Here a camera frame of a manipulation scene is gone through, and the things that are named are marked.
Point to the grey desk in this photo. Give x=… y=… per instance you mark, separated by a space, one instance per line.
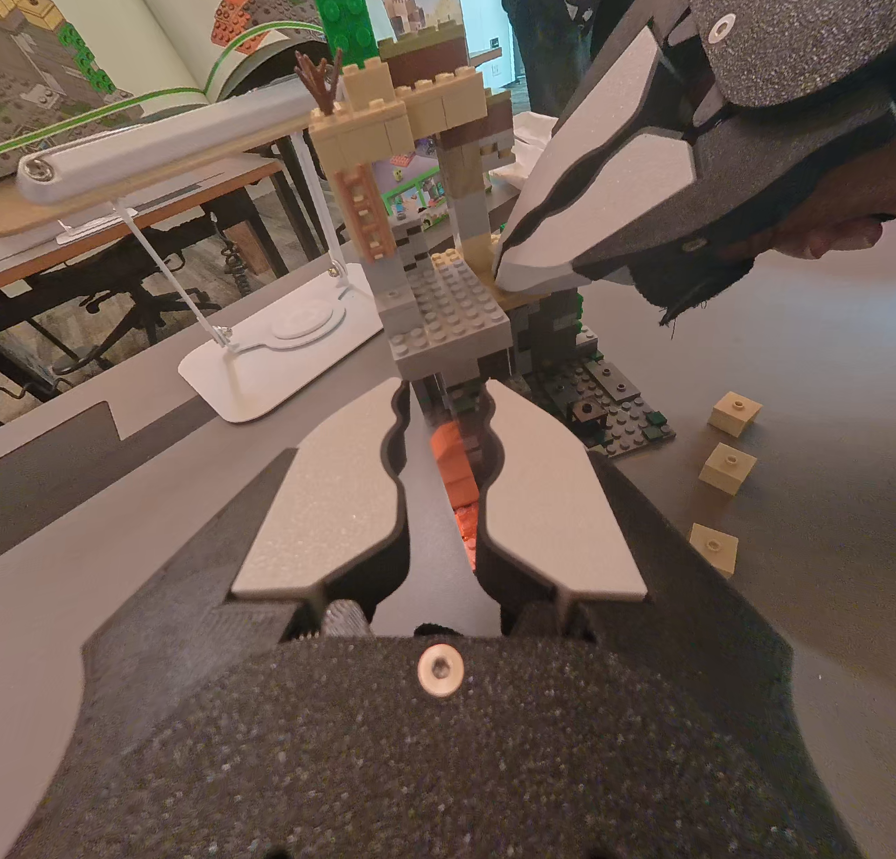
x=805 y=355

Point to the toy brick building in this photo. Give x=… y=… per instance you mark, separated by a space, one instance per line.
x=448 y=313

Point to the open instruction booklet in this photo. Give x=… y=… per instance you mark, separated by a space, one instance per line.
x=175 y=19

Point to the white book stand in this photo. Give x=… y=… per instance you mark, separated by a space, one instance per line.
x=238 y=383

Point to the black office chair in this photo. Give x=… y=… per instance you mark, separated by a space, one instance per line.
x=119 y=292

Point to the person's right hand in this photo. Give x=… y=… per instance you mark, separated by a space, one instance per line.
x=847 y=222

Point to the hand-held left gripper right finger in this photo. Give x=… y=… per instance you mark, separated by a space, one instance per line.
x=560 y=509

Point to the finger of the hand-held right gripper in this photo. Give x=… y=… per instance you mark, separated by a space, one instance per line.
x=616 y=201
x=581 y=124

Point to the tan toy brick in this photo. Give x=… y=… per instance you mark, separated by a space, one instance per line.
x=735 y=411
x=714 y=547
x=728 y=463

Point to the white paper bag pile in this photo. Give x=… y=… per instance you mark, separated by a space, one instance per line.
x=532 y=145

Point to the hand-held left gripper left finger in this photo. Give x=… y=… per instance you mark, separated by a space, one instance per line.
x=322 y=509

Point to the wood-edged side table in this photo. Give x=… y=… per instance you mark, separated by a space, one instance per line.
x=210 y=173

